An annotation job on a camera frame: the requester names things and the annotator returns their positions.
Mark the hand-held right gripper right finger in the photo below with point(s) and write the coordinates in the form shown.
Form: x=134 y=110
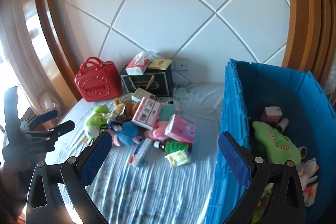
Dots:
x=235 y=161

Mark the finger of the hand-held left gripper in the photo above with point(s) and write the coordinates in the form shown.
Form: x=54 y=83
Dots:
x=48 y=115
x=61 y=128

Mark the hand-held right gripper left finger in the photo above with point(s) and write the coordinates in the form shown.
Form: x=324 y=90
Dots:
x=94 y=158

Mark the green plush crocodile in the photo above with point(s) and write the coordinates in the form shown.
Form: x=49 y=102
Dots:
x=278 y=145

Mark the blue plastic storage container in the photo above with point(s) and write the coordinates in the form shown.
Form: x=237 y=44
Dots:
x=233 y=98

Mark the clear plastic jar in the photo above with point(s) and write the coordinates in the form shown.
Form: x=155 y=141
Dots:
x=48 y=100

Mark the green frog plush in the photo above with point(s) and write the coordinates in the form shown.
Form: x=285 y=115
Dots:
x=95 y=121

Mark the small blue white toy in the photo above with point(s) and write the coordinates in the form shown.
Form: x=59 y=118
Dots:
x=115 y=125

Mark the blue plush toy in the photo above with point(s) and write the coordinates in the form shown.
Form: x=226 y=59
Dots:
x=128 y=133

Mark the small white plush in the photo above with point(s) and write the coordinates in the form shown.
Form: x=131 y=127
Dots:
x=110 y=116

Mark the white red toothpaste box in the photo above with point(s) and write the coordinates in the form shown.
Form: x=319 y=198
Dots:
x=140 y=152

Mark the red plastic bear case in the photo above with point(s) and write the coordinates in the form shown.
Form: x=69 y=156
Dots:
x=97 y=85

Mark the pale yellow plastic packet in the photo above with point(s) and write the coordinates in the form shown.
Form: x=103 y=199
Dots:
x=178 y=157

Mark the small pink box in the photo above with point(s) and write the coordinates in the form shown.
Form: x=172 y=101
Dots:
x=271 y=115

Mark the brown bear plush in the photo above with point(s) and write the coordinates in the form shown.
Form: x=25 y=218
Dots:
x=126 y=108

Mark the cardboard tube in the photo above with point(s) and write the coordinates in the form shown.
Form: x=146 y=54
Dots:
x=283 y=124
x=303 y=152

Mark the green labelled bottle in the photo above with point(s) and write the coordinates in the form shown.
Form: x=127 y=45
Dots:
x=176 y=146

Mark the pink white box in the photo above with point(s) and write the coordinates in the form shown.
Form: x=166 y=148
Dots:
x=181 y=128

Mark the striped blue white bed sheet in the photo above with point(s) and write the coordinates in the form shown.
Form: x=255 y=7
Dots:
x=157 y=187

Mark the pink plush toy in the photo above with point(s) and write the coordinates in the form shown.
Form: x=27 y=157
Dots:
x=158 y=132

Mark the pink box with barcode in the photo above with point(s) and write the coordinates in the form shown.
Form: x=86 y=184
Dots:
x=147 y=112

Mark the white orange plush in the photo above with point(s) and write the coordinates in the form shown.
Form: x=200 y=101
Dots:
x=308 y=171

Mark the sheer window curtain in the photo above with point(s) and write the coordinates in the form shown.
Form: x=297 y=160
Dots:
x=15 y=43

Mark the white box green label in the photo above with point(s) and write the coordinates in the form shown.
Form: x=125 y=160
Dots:
x=144 y=94

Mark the teal plush toy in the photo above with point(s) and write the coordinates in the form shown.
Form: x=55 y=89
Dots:
x=168 y=111

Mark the red white tissue pack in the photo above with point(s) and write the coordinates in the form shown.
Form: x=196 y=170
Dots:
x=136 y=65

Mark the black gift box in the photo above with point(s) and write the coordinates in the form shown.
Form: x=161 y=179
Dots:
x=162 y=82

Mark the flat beige box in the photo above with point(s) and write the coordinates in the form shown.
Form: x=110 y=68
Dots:
x=158 y=64

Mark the grey patterned cloth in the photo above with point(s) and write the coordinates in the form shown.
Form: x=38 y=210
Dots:
x=331 y=82

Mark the wooden headboard frame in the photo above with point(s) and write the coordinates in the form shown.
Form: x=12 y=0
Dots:
x=47 y=29

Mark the wall socket plate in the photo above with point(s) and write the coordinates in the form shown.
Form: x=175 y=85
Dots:
x=181 y=64

